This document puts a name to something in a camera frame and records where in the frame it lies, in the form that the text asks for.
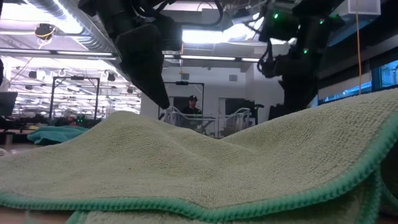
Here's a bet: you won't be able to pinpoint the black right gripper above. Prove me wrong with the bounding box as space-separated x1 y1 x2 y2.
279 52 321 115

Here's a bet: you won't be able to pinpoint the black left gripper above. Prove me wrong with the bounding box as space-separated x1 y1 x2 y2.
96 0 183 110

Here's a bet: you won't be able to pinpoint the pale green towel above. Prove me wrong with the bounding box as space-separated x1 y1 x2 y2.
0 88 398 224

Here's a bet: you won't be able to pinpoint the teal microfiber towel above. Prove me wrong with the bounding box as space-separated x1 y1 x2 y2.
27 125 90 146

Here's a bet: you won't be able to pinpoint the long ceiling light tube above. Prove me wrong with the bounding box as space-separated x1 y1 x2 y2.
0 48 121 60
163 54 261 63

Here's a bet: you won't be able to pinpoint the person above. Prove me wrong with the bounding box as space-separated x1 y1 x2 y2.
180 95 203 116

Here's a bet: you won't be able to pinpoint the bright ceiling light panel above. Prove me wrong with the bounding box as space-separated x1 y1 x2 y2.
182 14 265 44

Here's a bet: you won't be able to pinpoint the black background robot arms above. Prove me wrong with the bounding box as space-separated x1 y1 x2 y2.
52 114 94 128

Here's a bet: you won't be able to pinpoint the blue-lit window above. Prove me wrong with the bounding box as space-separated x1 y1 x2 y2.
371 59 398 91

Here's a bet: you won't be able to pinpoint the white ceiling air unit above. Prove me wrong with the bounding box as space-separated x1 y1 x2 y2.
337 0 382 16

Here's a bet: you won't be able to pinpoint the black monitor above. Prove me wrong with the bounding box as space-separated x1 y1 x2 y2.
0 91 19 118

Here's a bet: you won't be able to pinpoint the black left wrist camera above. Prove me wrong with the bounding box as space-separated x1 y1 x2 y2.
160 14 184 52

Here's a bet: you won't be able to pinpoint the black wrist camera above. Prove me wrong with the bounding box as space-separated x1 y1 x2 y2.
160 14 184 52
257 55 282 79

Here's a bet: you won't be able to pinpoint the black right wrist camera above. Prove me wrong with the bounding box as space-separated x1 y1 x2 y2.
257 55 282 79

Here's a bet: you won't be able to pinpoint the black background rig frame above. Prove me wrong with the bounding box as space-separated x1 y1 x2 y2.
49 76 101 122
157 81 205 121

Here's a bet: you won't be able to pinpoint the silver ventilation duct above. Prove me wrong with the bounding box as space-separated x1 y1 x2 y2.
26 0 142 91

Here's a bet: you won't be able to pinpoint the yellow hanging cable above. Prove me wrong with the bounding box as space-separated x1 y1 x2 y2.
355 0 363 96

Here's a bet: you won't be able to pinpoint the black ceiling cable reel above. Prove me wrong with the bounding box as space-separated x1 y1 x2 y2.
34 23 57 42

